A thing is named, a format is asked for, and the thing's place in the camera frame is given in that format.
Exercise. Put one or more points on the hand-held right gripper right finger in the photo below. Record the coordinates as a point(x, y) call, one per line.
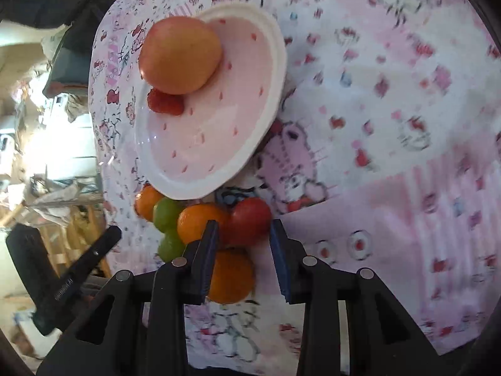
point(278, 260)

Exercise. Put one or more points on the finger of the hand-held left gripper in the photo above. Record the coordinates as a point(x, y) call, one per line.
point(100, 248)

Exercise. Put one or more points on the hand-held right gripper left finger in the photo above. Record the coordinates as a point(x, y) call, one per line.
point(209, 260)

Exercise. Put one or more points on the orange mandarin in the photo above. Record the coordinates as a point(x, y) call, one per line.
point(145, 203)
point(193, 223)
point(233, 278)

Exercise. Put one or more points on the green lime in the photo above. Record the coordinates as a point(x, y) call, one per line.
point(170, 247)
point(166, 213)

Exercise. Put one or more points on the red tomato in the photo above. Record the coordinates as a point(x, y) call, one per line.
point(250, 221)

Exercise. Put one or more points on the pink heart-shaped plate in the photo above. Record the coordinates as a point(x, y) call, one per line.
point(219, 125)

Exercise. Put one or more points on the red strawberry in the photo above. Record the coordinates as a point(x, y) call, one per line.
point(164, 103)

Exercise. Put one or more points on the red yellow apple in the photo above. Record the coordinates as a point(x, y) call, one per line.
point(180, 55)

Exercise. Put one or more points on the pink cartoon printed blanket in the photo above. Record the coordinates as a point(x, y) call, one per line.
point(391, 164)

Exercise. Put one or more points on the black cloth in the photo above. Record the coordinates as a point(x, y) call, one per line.
point(58, 0)

